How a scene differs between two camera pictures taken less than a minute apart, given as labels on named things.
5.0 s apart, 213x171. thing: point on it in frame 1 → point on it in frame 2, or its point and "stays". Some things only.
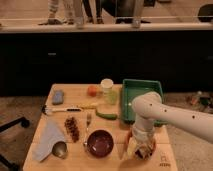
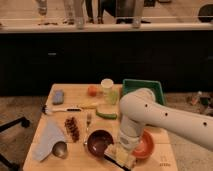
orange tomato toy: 92,90 stays
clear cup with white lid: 109,92 stays
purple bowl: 100,143 stays
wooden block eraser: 143,152 → 116,152
